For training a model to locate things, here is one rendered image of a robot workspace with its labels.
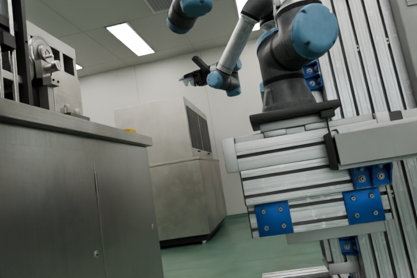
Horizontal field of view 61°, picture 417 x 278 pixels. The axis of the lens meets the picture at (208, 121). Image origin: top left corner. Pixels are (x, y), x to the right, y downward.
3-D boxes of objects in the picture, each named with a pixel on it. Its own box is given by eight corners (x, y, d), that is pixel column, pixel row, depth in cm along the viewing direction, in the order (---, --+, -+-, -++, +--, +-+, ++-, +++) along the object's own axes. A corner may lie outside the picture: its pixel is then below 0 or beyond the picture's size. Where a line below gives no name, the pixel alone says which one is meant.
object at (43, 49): (54, 54, 143) (50, 67, 138) (50, 55, 143) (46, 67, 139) (44, 40, 137) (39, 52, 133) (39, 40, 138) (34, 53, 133)
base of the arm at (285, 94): (314, 112, 105) (307, 80, 107) (321, 103, 91) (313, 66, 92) (263, 121, 108) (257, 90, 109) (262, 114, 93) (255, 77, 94)
